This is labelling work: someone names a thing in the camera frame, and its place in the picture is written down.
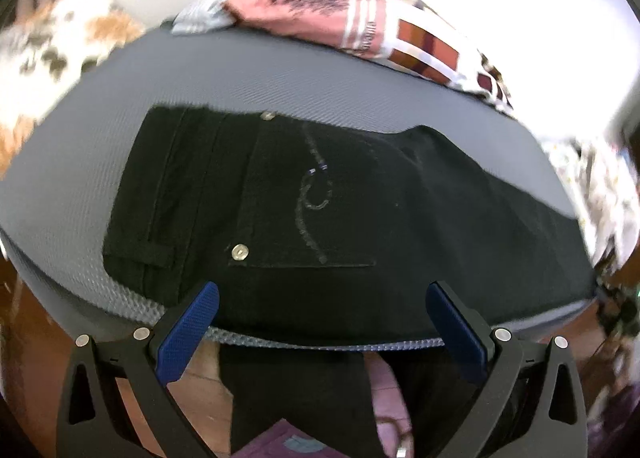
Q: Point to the checked orange white blanket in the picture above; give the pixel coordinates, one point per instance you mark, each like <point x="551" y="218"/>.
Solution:
<point x="400" y="32"/>

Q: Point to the pink cloth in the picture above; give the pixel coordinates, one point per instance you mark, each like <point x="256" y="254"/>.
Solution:
<point x="390" y="398"/>

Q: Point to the grey white crumpled cloth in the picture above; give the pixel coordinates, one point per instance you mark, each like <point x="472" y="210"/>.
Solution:
<point x="200" y="15"/>

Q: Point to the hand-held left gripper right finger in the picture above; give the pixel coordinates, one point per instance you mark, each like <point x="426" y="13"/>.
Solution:
<point x="457" y="338"/>

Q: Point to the purple floor mat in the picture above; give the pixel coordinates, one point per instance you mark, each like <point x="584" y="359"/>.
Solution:
<point x="280" y="443"/>

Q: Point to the white orange patterned cloth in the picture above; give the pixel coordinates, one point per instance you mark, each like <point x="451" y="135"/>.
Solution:
<point x="60" y="37"/>

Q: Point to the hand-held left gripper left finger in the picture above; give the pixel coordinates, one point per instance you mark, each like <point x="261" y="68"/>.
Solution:
<point x="187" y="333"/>

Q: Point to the grey mesh work surface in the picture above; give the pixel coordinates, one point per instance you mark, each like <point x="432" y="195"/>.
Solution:
<point x="200" y="72"/>

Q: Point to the black pants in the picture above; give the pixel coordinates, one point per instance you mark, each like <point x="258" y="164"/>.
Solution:
<point x="350" y="238"/>

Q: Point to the white dotted cloth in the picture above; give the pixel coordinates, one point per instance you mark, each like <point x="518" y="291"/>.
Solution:
<point x="595" y="182"/>

